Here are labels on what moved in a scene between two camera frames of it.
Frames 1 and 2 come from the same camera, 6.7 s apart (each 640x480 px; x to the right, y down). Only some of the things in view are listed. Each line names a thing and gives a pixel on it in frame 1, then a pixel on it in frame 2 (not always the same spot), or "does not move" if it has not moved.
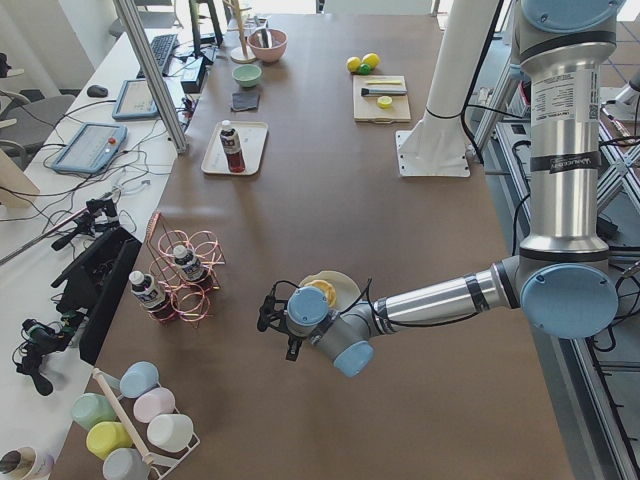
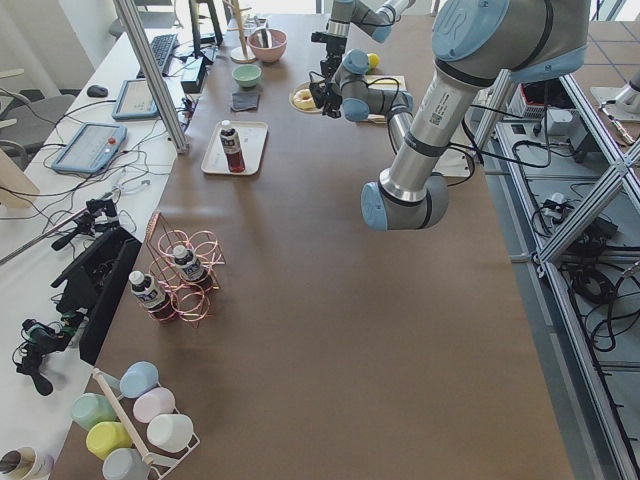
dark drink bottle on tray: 231,143 does not move
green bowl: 247,75 does not move
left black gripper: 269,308 -> 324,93
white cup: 170,432 does not move
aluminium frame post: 130,15 does not move
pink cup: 153,402 does not move
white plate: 340,291 -> 301,98
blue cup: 137,378 does not move
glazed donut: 327,289 -> 303,99
